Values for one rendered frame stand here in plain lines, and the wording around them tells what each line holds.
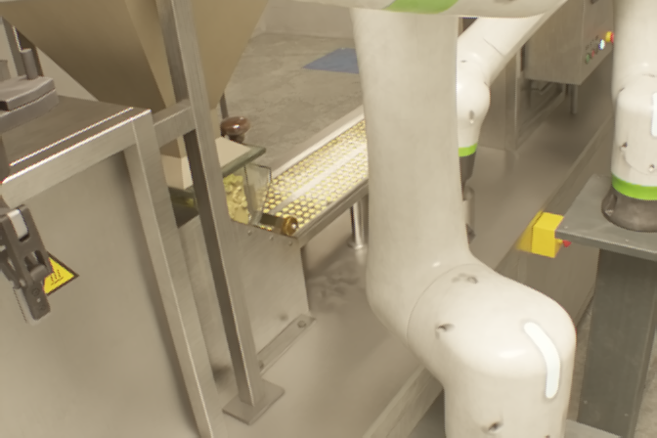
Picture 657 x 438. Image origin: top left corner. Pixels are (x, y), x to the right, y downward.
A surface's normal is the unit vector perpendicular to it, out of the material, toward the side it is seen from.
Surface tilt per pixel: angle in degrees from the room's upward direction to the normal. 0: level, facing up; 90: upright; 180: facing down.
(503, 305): 2
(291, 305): 90
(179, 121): 90
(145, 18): 114
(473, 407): 90
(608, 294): 90
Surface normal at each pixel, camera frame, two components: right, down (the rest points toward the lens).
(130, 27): -0.46, 0.80
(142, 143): 0.81, 0.19
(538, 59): -0.57, 0.44
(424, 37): 0.24, 0.50
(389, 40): -0.37, 0.54
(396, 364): -0.11, -0.88
